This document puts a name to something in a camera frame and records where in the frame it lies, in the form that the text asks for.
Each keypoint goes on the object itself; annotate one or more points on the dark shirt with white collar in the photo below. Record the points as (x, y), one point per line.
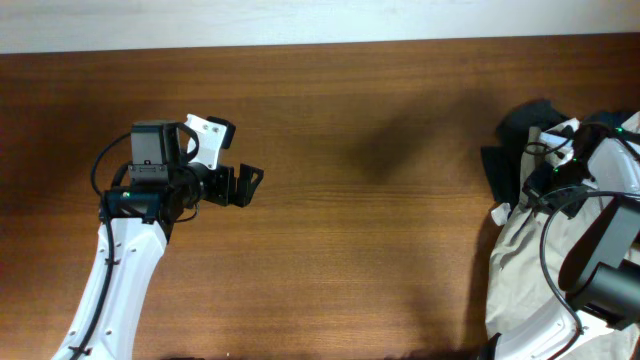
(502, 164)

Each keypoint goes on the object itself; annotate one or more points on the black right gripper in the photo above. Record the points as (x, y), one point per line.
(532, 186)

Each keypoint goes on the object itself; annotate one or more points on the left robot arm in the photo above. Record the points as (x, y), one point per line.
(174, 167)

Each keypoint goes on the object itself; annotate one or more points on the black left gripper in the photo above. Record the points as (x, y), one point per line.
(223, 194)

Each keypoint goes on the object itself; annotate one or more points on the khaki shorts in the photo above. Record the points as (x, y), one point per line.
(520, 270)

